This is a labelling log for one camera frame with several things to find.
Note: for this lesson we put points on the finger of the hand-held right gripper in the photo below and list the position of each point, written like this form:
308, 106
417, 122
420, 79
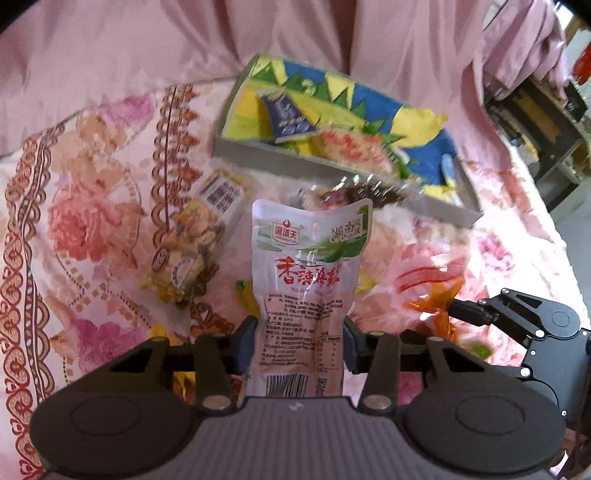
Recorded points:
494, 308

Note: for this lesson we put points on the yellow nut snack packet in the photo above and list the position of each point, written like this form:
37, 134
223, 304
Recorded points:
194, 240

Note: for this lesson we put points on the large pink curtain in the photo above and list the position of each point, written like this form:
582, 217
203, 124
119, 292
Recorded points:
277, 32

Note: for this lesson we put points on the pale orange snack packet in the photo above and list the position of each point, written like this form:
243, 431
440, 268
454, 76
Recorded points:
358, 150

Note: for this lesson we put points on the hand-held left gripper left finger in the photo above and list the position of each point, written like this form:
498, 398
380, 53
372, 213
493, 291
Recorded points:
244, 344

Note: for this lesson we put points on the thin yellow snack packet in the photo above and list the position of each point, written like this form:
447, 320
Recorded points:
247, 297

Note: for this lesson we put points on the dark wooden desk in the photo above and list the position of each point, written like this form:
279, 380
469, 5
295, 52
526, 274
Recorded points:
540, 124

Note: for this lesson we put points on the lilac tied curtain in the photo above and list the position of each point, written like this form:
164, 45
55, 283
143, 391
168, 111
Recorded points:
526, 41

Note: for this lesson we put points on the white red print snack packet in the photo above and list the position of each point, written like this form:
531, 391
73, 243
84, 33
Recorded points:
304, 286

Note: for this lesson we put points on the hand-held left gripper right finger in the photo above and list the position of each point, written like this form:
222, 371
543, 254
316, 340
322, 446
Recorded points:
354, 346

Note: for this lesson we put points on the floral bed blanket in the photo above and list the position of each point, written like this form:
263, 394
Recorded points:
83, 221

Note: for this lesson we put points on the clear plastic snack bag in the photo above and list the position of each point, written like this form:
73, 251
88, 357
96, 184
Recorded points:
355, 194

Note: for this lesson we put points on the grey tray with cartoon lining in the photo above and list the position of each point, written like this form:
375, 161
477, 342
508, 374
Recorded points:
360, 99

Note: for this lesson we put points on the dark blue snack packet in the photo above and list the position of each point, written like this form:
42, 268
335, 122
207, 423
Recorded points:
288, 115

